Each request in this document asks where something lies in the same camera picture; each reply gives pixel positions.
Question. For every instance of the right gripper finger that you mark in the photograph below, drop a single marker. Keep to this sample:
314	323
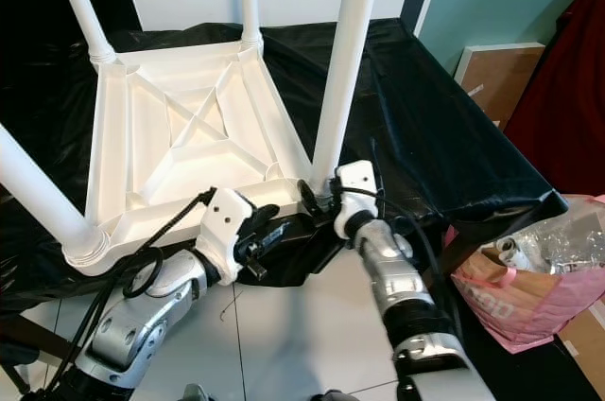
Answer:
309	198

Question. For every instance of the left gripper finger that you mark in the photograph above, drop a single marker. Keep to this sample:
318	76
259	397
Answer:
279	231
265	213

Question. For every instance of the white plastic children table top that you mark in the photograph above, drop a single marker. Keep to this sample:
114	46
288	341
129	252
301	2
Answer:
104	150

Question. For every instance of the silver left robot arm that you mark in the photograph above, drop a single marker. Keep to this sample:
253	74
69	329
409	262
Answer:
142	330

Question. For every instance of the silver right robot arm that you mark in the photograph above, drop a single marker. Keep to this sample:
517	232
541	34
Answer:
402	306

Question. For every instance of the black plastic table cover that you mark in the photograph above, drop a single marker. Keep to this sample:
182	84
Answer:
463	136

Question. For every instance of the robot left leg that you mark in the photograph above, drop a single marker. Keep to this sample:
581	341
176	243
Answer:
192	394

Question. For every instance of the brown cardboard panel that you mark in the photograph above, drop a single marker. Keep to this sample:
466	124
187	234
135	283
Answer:
501	79

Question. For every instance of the pink shopping bag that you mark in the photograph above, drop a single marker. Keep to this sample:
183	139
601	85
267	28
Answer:
520	306

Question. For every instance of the clear plastic packaging bundle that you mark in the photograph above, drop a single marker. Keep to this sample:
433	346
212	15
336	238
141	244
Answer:
553	235

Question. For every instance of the dark red curtain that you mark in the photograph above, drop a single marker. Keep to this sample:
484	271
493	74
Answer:
562	89

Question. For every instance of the brown cardboard box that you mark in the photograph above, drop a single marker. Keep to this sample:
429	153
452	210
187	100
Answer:
584	335

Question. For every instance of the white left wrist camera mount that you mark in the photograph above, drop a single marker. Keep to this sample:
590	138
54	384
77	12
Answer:
225	223

